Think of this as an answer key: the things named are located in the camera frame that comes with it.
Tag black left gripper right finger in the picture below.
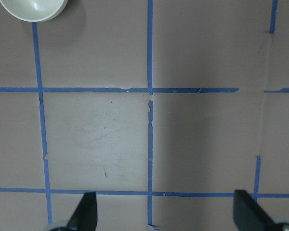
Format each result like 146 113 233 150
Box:
233 190 279 231

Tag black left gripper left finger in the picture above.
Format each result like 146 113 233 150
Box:
66 192 97 231

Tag cream bowl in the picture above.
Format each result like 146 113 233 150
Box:
0 0 68 22

